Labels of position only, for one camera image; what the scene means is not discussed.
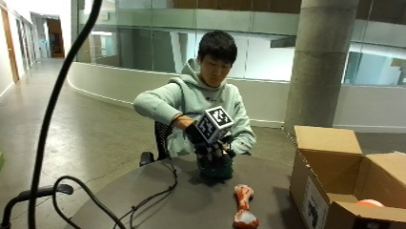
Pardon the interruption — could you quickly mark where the thick black cable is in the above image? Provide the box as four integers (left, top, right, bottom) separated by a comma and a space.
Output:
27, 0, 128, 229

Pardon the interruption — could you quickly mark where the open cardboard box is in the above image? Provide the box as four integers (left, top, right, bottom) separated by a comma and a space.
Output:
288, 125, 406, 229

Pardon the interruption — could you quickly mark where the dark green cup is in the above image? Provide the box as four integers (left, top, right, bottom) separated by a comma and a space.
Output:
197, 149, 235, 181

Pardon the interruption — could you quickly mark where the the person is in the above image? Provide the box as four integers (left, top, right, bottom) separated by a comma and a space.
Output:
132, 30, 257, 158

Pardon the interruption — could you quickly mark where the thin black glove cable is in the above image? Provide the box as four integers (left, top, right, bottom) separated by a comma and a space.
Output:
113, 114, 188, 229

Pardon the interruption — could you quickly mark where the orange white bone toy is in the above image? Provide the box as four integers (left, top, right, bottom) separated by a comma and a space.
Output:
232, 184, 260, 229

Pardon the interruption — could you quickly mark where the grey concrete column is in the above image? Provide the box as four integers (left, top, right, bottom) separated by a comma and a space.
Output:
284, 0, 361, 135

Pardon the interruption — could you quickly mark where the white marker cube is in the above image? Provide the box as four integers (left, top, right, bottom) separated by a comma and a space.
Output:
195, 105, 235, 144

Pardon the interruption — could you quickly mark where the black office chair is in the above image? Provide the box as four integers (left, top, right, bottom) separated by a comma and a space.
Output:
139, 120, 176, 168

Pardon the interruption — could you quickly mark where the black chair armrest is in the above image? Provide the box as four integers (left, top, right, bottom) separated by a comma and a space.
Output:
0, 183, 75, 229

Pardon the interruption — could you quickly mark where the orange ball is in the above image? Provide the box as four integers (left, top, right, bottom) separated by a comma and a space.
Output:
354, 198, 386, 208

